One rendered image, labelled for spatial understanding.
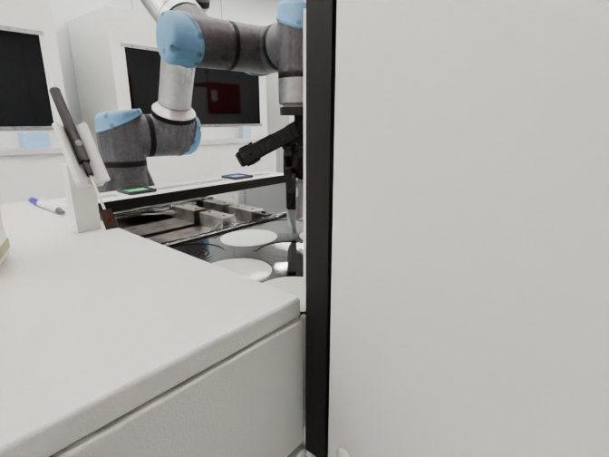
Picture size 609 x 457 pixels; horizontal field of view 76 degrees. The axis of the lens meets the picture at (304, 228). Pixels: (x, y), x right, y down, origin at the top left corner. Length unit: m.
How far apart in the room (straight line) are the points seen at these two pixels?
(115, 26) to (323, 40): 3.76
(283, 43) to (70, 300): 0.46
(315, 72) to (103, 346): 0.22
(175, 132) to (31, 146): 2.38
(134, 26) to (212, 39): 3.43
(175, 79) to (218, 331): 0.89
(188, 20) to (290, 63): 0.16
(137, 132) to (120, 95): 2.80
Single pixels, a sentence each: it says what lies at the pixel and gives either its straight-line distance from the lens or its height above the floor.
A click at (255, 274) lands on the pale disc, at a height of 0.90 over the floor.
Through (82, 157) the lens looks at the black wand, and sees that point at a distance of 0.53.
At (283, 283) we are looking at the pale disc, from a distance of 0.50.
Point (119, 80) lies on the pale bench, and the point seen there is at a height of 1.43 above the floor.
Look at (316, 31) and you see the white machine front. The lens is 0.28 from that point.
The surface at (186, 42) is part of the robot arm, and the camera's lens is 0.65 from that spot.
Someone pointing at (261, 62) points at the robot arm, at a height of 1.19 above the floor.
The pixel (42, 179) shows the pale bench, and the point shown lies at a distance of 3.48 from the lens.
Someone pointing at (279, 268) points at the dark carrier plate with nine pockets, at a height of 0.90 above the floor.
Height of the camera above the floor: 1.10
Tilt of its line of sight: 16 degrees down
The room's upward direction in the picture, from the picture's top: straight up
